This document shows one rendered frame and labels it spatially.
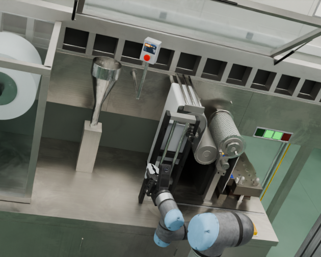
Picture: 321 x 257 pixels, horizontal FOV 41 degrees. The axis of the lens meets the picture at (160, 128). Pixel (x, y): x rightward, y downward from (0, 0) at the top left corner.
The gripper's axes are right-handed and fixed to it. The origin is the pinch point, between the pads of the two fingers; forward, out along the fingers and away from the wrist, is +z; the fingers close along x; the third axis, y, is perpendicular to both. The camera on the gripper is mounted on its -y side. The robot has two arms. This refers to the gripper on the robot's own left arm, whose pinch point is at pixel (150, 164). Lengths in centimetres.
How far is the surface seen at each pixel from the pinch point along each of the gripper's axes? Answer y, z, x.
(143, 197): 28.0, 9.6, 11.4
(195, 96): -24.7, 28.5, 25.1
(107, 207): 35.0, 7.7, -6.8
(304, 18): -81, 7, 43
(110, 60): -26, 46, -18
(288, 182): 32, 44, 144
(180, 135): -11.1, 11.0, 15.1
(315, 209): 90, 86, 254
